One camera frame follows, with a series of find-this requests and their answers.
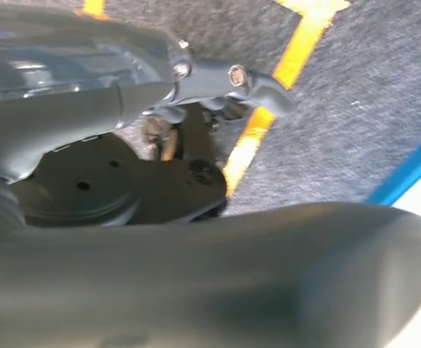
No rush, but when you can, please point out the blue metal shelf rack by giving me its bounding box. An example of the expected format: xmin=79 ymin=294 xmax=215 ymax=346
xmin=364 ymin=122 xmax=421 ymax=207

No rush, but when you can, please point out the robot left leg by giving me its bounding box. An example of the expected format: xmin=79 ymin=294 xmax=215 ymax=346
xmin=11 ymin=103 xmax=251 ymax=228

